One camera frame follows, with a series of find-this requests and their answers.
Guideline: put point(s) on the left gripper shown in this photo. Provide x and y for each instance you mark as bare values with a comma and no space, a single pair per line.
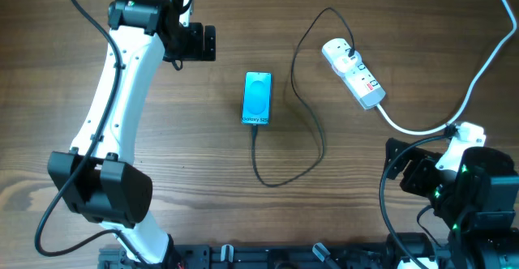
195,51

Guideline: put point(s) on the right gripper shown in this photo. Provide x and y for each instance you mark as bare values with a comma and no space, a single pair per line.
423,160

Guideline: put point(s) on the smartphone with cyan screen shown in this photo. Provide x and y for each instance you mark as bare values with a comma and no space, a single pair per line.
256,102

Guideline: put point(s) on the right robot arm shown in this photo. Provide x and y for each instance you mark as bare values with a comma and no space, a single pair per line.
477,203

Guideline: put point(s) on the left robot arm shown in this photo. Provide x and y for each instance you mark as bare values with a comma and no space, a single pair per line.
96,177

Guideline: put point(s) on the white charger plug adapter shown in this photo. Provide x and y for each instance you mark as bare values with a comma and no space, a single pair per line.
345,64

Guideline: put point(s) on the white power strip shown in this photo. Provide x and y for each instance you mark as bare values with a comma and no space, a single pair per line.
361,82

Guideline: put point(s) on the black mounting rail base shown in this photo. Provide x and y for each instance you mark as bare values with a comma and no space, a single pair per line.
370,255

